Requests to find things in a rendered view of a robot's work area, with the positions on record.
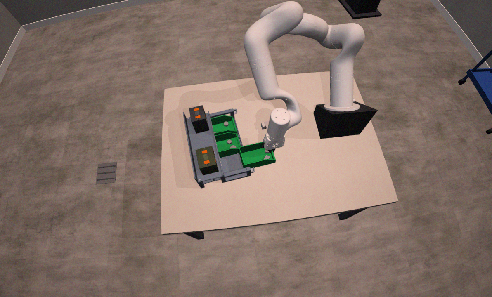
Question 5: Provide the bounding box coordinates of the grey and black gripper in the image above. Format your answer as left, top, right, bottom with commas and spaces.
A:
262, 133, 285, 153

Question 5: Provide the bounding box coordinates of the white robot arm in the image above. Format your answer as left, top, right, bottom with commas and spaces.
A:
244, 1, 365, 141

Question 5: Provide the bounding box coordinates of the grey metal shelf rack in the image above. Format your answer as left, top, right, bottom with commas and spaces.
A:
183, 108, 255, 188

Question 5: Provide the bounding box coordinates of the green bin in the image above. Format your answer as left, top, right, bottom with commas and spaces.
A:
239, 142, 275, 168
211, 115, 237, 135
215, 132, 241, 158

